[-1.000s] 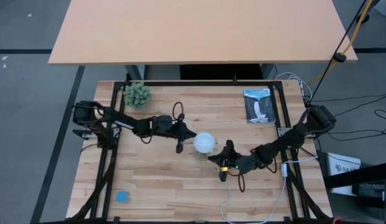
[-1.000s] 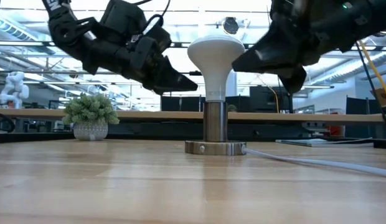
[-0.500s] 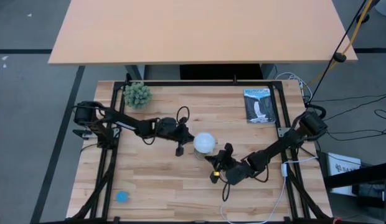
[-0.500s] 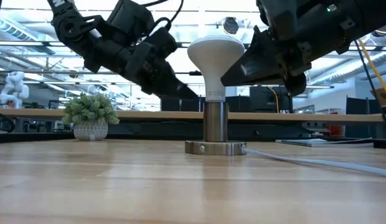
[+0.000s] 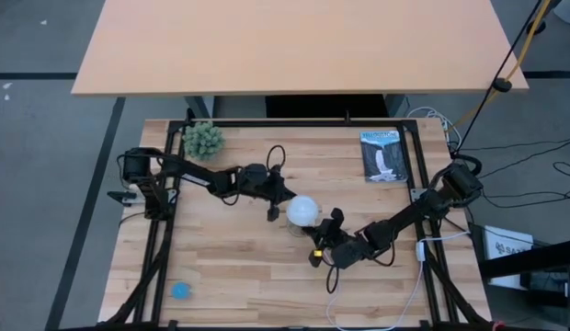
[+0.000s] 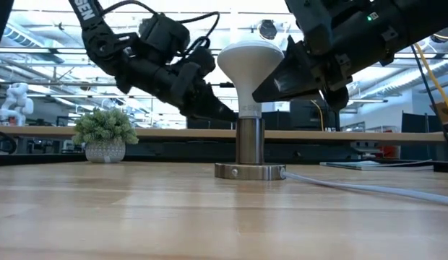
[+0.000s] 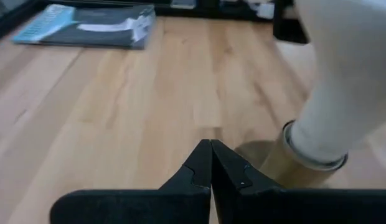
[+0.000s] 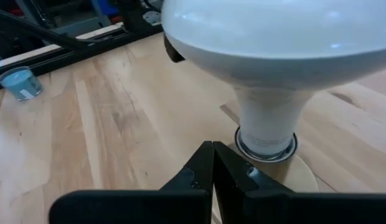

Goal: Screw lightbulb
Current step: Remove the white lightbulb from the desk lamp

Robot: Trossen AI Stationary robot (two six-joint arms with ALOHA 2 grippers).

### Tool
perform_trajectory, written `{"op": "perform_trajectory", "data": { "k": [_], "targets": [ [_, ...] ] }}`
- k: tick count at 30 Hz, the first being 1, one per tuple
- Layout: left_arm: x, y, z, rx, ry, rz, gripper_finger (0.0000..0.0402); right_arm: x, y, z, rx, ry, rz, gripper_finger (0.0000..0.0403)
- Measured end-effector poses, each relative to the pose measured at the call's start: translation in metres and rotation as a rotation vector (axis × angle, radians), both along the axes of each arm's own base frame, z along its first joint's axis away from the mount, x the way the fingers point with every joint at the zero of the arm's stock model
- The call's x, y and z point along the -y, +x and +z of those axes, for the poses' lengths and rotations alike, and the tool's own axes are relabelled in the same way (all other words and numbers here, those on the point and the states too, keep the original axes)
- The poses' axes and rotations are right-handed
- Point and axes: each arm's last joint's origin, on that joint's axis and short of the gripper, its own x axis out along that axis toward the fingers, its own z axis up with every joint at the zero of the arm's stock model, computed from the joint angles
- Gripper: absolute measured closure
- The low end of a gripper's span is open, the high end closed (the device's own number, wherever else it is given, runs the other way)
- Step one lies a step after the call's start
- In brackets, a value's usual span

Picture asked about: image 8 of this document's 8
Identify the black aluminium table frame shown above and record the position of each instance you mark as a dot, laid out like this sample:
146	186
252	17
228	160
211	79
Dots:
71	53

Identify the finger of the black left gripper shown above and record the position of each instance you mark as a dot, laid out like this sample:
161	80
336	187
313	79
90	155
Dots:
173	54

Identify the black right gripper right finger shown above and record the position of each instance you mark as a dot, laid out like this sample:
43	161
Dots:
274	208

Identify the white flood light bulb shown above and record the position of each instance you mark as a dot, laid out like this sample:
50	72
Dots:
274	31

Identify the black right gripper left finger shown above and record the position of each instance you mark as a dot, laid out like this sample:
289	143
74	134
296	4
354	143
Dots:
180	205

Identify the blue candle jar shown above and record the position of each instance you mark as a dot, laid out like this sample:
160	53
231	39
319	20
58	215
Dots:
21	84

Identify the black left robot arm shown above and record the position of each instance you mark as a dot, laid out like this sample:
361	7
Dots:
130	15

